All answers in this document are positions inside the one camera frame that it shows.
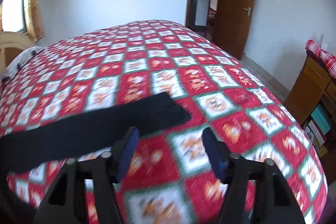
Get teal box on shelf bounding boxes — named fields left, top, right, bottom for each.
left=311, top=104, right=333, bottom=135

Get yellow curtain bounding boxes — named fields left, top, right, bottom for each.
left=25, top=0, right=45, bottom=42

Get red patchwork bedspread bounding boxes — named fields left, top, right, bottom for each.
left=1, top=20, right=327, bottom=223

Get red plaid cloth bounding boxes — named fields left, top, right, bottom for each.
left=305, top=40, right=336, bottom=79

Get black pants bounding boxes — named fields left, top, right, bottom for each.
left=1, top=93, right=191, bottom=174

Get grey patterned pillow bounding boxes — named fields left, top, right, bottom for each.
left=1, top=46, right=44, bottom=83

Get cream wooden headboard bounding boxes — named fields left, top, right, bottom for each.
left=0, top=31, right=36, bottom=72

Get wooden cabinet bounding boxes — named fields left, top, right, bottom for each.
left=283, top=56, right=336, bottom=159

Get brown wooden door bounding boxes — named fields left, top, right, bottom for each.
left=213, top=0, right=255, bottom=60

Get window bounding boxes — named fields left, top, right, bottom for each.
left=2, top=0, right=26, bottom=32

